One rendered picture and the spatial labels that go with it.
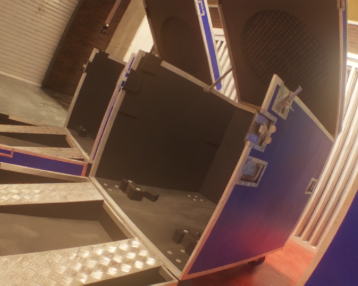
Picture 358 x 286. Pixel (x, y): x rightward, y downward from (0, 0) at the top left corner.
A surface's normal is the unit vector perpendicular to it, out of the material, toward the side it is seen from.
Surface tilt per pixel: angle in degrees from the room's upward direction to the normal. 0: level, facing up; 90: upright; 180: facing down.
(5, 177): 90
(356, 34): 90
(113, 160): 90
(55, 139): 90
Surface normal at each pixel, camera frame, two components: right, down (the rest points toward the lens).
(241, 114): -0.67, -0.22
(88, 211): 0.63, 0.33
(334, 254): -0.82, -0.31
